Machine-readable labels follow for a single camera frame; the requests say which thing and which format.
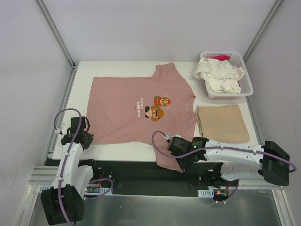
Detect pink printed t shirt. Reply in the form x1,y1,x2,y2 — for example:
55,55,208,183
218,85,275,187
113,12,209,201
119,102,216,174
87,63,196,171

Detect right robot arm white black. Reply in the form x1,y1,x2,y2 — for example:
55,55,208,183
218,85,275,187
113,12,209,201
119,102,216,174
168,137,290,186

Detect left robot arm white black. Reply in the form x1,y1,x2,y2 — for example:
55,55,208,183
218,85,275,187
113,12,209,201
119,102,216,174
40,127,100,226

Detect folded beige t shirt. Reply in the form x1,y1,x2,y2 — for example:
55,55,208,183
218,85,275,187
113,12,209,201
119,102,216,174
195,105,250,144

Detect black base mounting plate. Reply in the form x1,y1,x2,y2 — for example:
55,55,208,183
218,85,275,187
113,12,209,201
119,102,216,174
82,160,227,197

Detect cream crumpled t shirt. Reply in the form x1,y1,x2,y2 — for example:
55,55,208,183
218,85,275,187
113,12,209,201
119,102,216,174
193,57,245,94

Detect white plastic laundry basket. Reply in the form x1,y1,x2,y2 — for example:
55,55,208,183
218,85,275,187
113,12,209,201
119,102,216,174
193,51,253,99

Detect magenta t shirt in basket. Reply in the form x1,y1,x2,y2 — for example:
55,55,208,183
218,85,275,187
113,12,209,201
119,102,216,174
208,55,230,61

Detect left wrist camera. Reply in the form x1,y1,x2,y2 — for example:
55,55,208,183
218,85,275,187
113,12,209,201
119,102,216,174
70,116,90,133

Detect right white cable duct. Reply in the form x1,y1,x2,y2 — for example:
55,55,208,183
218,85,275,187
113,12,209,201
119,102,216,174
198,189,214,198

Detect white cable duct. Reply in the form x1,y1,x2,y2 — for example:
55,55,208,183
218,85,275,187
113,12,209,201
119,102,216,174
198,189,214,198
85,186,113,196

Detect left white cable duct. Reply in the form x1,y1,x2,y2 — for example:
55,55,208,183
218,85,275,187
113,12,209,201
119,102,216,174
85,186,113,196

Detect aluminium front rail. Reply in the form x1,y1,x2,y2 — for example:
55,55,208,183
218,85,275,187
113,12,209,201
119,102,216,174
30,159,284,190

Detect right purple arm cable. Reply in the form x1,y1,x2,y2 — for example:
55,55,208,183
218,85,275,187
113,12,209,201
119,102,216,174
151,131,297,205

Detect left aluminium frame post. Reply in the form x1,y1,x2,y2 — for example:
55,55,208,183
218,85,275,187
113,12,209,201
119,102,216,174
35,0,79,69

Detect aluminium frame post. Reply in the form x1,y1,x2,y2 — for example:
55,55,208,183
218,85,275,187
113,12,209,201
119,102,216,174
35,0,79,69
243,0,285,62

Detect right aluminium frame post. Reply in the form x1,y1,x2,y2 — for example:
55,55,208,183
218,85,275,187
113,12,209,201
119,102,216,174
243,0,285,62

